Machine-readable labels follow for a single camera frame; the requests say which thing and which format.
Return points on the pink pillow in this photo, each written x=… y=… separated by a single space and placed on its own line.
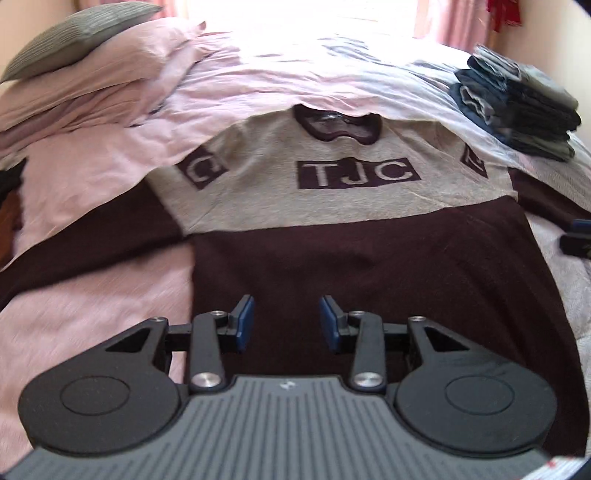
x=115 y=60

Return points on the grey checked pillow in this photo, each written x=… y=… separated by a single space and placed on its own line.
x=78 y=37

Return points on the red hanging ornament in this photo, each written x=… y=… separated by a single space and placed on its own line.
x=505 y=11

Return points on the grey and maroon sweater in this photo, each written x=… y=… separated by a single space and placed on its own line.
x=369 y=258

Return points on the brown garment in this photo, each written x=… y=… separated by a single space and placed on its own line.
x=8 y=214

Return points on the stack of folded dark clothes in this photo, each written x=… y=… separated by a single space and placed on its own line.
x=526 y=115

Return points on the folded pink quilt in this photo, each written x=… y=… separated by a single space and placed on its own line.
x=69 y=120

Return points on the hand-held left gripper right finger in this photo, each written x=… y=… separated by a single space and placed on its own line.
x=330 y=323

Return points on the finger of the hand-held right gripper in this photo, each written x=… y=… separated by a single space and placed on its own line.
x=577 y=245
x=582 y=225

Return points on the pink duvet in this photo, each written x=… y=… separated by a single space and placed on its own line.
x=115 y=152

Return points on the black garment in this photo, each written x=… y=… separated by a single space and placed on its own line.
x=9 y=182

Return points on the pink curtain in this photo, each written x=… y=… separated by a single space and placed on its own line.
x=174 y=7
x=448 y=21

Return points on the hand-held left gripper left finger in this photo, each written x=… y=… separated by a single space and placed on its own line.
x=244 y=323

